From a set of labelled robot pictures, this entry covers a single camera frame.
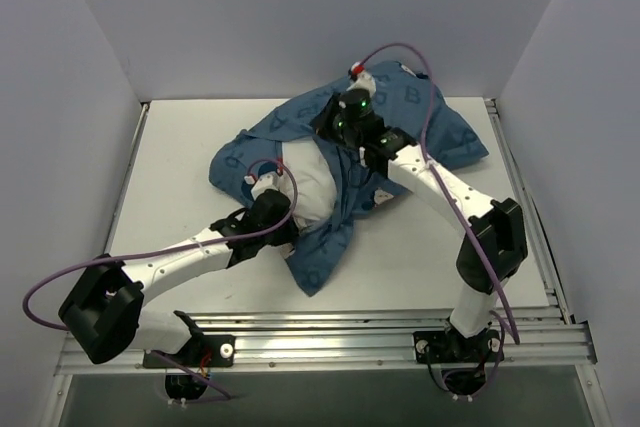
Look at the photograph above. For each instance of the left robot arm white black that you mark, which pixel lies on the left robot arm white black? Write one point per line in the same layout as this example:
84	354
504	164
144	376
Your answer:
106	310

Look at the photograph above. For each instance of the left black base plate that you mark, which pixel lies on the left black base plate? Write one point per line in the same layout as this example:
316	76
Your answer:
208	351

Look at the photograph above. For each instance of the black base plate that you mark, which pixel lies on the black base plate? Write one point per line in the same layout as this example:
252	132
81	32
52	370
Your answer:
208	351
450	347

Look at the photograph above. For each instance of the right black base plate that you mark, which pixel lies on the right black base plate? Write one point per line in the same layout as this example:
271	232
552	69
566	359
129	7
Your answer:
450	347

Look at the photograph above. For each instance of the aluminium right side rail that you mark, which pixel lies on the aluminium right side rail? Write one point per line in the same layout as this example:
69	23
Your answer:
538	243

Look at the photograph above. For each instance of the aluminium rail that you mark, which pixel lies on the aluminium rail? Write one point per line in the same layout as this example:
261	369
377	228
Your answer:
134	148
538	243

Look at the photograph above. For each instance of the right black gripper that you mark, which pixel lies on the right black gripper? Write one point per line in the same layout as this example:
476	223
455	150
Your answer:
327	117

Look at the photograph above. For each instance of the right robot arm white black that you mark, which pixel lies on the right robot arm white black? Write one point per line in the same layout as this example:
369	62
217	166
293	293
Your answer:
492	232

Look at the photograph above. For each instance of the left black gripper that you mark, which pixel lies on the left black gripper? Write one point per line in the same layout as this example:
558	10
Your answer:
282	229

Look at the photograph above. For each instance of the white pillow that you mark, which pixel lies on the white pillow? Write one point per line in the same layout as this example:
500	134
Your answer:
317	190

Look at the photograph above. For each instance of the aluminium left side rail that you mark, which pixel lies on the aluminium left side rail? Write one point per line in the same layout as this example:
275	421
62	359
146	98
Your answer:
134	148

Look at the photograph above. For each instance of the aluminium front rail frame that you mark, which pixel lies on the aluminium front rail frame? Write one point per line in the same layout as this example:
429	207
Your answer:
384	339

